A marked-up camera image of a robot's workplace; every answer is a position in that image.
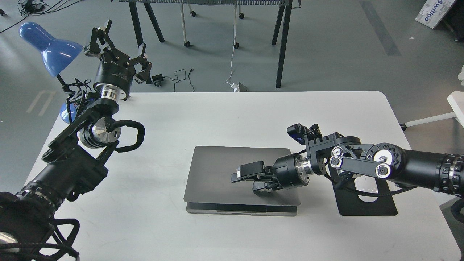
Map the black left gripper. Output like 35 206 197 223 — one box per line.
84 20 153 96

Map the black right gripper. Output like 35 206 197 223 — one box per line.
231 153 313 191

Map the grey laptop computer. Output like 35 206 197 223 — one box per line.
183 146 301 217

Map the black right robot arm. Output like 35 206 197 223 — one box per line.
231 124 464 223

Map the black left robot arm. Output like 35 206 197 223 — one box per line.
0 20 152 261

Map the blue desk lamp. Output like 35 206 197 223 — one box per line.
19 22 83 124

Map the black mouse pad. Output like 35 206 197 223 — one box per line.
333 179 398 216

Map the white computer mouse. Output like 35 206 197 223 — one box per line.
354 175 378 203

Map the black background table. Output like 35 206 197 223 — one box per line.
118 0 302 88

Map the white furniture piece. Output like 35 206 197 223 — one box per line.
400 91 464 131

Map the cardboard box with blue print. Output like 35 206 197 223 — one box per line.
415 0 456 29

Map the black power adapter with cable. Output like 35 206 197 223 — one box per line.
151 68 196 93

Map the white power adapter with cable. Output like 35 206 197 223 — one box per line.
225 0 248 92

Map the black cable bundle on floor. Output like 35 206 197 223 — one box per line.
0 0 86 34

